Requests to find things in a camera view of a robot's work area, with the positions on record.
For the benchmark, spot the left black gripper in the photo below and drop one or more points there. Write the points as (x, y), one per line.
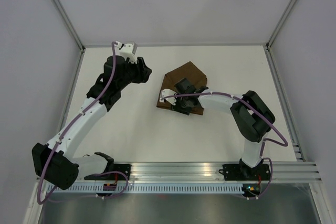
(143, 71)

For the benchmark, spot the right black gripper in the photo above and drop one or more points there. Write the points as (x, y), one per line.
(177, 108)

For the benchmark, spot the brown cloth napkin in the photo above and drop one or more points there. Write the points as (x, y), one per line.
(189, 71)

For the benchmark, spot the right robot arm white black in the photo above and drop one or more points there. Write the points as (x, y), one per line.
(252, 117)

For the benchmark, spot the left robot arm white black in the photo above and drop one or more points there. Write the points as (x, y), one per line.
(55, 160)

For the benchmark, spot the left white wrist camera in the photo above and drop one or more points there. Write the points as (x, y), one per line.
(127, 50)

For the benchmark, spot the aluminium front rail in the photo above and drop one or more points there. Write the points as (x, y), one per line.
(207, 172)

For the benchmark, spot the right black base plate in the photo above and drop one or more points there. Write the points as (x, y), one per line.
(238, 172)

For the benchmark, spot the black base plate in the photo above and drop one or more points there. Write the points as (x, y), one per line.
(238, 172)
(117, 173)

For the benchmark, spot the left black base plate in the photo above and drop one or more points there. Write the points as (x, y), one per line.
(117, 173)

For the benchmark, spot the white slotted cable duct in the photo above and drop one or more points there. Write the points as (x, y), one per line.
(154, 188)

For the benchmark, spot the left aluminium frame post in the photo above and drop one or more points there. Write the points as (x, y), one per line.
(68, 24)

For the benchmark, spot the aluminium frame post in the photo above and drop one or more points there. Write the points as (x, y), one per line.
(281, 22)
(68, 24)

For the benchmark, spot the right aluminium frame post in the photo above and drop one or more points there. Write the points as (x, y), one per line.
(281, 22)

